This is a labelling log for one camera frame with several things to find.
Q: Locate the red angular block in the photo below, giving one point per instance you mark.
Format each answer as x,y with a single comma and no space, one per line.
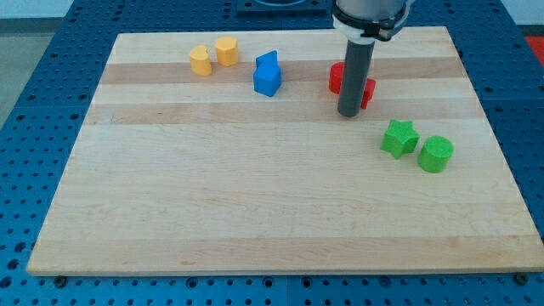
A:
368,93

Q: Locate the green star block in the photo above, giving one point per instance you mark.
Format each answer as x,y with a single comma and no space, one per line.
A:
400,138

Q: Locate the yellow hexagon block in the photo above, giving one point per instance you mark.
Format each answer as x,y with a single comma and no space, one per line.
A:
227,51

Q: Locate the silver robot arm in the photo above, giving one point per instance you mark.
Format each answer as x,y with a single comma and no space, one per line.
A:
364,21

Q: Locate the blue arrow block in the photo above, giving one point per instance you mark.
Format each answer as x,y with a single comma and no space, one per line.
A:
270,58

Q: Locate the wooden board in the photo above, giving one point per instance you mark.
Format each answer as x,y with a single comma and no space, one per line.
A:
178,174

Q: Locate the green cylinder block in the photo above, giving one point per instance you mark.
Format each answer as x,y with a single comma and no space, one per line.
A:
435,154

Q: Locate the yellow heart block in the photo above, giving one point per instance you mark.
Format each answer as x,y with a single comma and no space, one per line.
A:
200,61

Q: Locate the red round block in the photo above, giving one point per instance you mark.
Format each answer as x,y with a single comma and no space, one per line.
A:
336,77

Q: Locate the blue cube block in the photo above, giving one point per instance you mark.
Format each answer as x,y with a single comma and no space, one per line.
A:
267,80

